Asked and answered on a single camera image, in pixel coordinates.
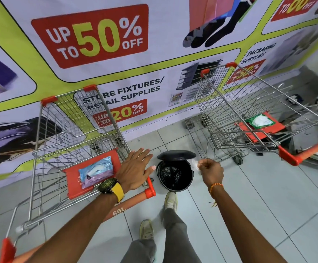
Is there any green wet wipes pack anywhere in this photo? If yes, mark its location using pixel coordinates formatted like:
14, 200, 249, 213
245, 113, 276, 130

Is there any person's left beige shoe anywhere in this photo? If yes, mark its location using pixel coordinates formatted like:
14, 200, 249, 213
139, 219, 155, 241

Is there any person's grey trouser leg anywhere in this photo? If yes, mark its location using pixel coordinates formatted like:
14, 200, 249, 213
120, 238, 157, 263
161, 207, 202, 263

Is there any person's right beige shoe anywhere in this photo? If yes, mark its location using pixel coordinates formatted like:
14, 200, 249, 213
163, 192, 178, 213

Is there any person's right hand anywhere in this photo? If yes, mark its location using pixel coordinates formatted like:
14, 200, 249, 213
198, 158, 225, 188

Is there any printed sale wall banner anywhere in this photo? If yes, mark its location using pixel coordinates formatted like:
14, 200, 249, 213
0, 0, 318, 194

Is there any steel shopping cart with blue wipes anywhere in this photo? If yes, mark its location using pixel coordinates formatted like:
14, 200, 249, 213
0, 84, 157, 263

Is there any grey metal fixture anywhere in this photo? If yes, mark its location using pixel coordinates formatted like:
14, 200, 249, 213
281, 65, 318, 165

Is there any blue wet wipes pack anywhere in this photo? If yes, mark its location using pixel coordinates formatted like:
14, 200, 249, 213
78, 156, 113, 189

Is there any person's right grey trouser leg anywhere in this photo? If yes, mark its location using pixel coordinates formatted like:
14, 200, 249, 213
161, 207, 202, 263

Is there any person's left grey trouser leg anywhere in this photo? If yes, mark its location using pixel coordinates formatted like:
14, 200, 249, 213
120, 238, 157, 263

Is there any black bin liner bag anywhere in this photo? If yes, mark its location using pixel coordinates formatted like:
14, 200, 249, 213
159, 160, 187, 185

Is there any black pedal trash bin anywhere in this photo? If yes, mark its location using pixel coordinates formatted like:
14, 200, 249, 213
156, 150, 197, 193

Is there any person's right forearm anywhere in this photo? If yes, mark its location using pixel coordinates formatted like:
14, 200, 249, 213
209, 186, 287, 263

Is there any steel shopping cart with green wipes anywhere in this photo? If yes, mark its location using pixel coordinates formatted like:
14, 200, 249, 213
185, 62, 318, 166

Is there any orange thread bracelet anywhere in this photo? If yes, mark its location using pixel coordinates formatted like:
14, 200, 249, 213
209, 183, 224, 207

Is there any person's left forearm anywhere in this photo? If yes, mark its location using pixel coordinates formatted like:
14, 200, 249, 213
29, 192, 119, 263

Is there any black and yellow wristwatch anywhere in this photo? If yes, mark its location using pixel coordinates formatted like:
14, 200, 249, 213
98, 177, 125, 203

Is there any person's left hand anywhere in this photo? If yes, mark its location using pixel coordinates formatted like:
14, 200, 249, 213
115, 147, 157, 193

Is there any person's beige shoe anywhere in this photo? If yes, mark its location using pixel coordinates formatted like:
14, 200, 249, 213
163, 192, 178, 213
139, 219, 155, 241

